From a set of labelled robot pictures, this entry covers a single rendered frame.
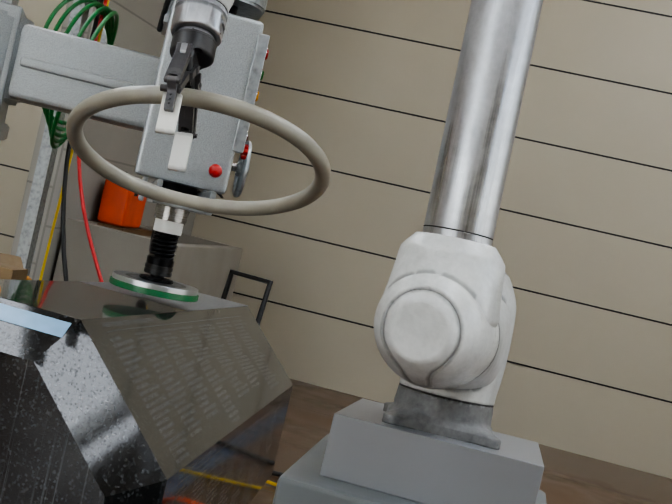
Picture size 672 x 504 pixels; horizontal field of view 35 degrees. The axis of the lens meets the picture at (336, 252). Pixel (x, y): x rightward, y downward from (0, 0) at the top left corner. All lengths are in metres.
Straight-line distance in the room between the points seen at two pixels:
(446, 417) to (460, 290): 0.29
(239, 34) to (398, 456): 1.29
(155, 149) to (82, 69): 0.75
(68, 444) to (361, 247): 5.59
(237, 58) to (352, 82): 5.09
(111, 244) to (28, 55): 2.46
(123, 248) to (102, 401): 3.51
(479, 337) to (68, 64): 2.07
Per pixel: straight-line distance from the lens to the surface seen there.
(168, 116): 1.72
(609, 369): 7.53
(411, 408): 1.68
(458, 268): 1.46
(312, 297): 7.61
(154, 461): 2.13
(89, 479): 2.10
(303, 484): 1.58
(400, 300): 1.43
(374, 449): 1.62
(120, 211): 5.97
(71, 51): 3.28
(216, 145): 2.58
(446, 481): 1.62
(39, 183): 5.33
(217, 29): 1.85
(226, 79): 2.59
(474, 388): 1.66
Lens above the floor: 1.18
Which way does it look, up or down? 2 degrees down
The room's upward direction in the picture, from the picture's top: 13 degrees clockwise
